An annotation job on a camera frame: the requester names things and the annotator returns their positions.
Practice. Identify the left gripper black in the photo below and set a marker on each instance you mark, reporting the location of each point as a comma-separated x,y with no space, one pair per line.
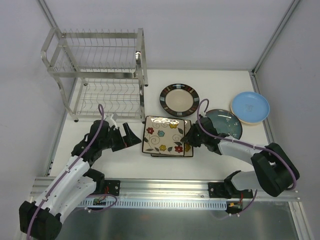
120,138

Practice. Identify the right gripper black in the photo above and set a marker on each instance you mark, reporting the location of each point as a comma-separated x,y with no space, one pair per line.
196,136

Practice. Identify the square floral plate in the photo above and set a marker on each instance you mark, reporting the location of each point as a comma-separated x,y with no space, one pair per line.
162,135
188,150

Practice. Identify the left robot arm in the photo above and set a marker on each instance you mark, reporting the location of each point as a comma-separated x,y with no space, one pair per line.
43,218

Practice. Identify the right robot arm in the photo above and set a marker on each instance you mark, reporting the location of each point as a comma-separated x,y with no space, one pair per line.
273,171

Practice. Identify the steel two-tier dish rack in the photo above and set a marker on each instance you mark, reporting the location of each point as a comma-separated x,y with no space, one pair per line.
93,68

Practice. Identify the teal round glazed plate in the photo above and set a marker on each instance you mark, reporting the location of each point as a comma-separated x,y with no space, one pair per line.
225,122

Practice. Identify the round plate dark patterned rim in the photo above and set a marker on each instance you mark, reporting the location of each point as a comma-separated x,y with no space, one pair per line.
179,100

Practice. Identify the cream plate under blue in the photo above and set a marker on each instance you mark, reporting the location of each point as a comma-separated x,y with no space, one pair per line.
240,120

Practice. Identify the light blue round plate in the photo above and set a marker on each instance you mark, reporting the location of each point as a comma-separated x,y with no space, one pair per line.
250,107

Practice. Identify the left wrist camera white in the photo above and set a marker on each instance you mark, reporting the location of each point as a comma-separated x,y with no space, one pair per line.
111,119

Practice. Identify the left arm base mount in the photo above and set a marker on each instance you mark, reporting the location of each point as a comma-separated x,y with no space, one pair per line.
112,187

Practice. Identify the aluminium mounting rail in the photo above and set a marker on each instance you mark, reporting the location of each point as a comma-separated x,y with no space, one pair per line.
170,189

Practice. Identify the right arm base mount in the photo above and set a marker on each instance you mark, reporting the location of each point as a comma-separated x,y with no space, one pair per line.
217,190

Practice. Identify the white slotted cable duct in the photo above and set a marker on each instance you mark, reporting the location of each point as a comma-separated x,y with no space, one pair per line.
178,204

